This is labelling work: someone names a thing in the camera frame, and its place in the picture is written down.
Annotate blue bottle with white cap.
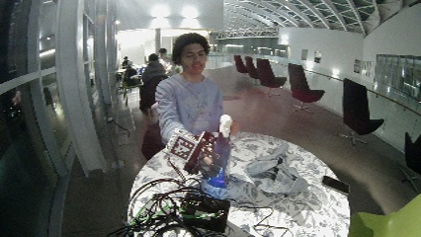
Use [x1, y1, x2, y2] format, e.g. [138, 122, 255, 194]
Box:
[204, 114, 235, 191]

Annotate white marker cube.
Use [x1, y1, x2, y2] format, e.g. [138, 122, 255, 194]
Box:
[164, 128, 208, 163]

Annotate black electronics box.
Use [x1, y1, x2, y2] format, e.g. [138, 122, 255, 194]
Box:
[179, 192, 232, 233]

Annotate crumpled grey cloth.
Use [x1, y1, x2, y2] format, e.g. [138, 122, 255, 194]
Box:
[244, 143, 311, 196]

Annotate dark red seat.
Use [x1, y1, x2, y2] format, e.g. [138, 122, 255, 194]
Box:
[140, 120, 167, 162]

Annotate the person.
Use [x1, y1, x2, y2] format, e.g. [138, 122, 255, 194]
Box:
[155, 32, 227, 146]

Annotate floral grey white tablecloth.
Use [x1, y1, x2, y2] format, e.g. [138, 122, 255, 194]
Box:
[127, 130, 354, 237]

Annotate black phone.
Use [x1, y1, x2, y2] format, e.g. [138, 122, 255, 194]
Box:
[322, 175, 352, 196]

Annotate dark red lounge chair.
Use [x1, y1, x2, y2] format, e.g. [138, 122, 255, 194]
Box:
[256, 57, 288, 98]
[234, 54, 251, 75]
[287, 62, 327, 114]
[244, 55, 262, 85]
[399, 131, 421, 194]
[339, 77, 386, 146]

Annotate white pillar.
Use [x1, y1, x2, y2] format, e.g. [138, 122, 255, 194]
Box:
[54, 0, 110, 178]

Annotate green chair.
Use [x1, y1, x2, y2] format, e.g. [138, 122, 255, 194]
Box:
[348, 194, 421, 237]

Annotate bundle of black cables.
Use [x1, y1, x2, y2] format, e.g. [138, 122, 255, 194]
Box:
[107, 157, 230, 237]

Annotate thin black cable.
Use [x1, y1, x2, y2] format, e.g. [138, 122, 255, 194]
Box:
[231, 200, 295, 237]

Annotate wall handrail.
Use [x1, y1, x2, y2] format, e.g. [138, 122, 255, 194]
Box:
[280, 62, 421, 117]

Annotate wall window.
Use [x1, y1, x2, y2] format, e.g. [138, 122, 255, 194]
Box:
[375, 53, 421, 102]

